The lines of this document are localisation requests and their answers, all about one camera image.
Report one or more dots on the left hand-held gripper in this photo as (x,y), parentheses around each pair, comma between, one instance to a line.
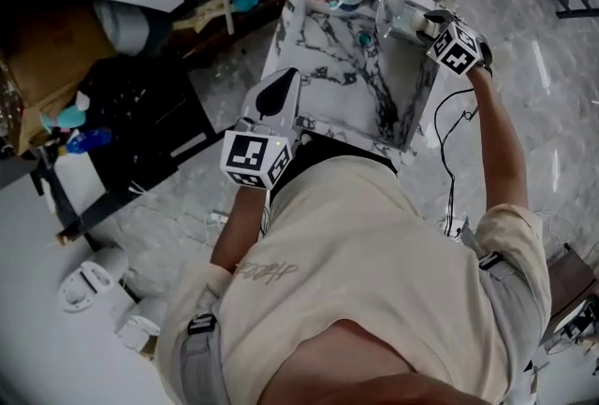
(245,155)

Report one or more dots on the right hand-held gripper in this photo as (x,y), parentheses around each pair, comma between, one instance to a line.
(456,50)

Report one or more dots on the clear plastic container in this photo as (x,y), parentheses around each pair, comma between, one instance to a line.
(401,22)

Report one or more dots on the person's right forearm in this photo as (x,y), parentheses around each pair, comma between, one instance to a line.
(501,136)

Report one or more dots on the person's left forearm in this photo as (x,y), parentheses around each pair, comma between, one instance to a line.
(238,230)

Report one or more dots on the chrome faucet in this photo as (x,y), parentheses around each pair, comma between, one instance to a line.
(388,5)

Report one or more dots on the marble sink cabinet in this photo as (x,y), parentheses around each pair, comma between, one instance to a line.
(327,47)

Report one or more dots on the person's black trousers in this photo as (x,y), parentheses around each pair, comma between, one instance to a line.
(337,149)

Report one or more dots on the white wooden plank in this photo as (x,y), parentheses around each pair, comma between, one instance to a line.
(228,12)

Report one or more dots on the light blue toothbrush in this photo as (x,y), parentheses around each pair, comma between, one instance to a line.
(338,3)

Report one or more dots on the black metal table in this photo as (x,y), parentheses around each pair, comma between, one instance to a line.
(140,113)

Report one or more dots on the blue plastic bottle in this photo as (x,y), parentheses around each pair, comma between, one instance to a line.
(91,140)

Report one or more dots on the person's beige t-shirt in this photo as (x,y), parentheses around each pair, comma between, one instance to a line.
(351,253)

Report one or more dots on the teal spray bottle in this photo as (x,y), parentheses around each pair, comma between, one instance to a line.
(68,117)

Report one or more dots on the large open cardboard box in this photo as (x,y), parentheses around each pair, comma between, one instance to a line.
(47,57)

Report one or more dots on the white toilet with open seat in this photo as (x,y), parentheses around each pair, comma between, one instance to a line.
(93,281)

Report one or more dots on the white toilet with closed lid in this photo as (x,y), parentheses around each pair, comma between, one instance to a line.
(135,330)

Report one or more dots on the person's bare neck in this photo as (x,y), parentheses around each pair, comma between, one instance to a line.
(355,368)

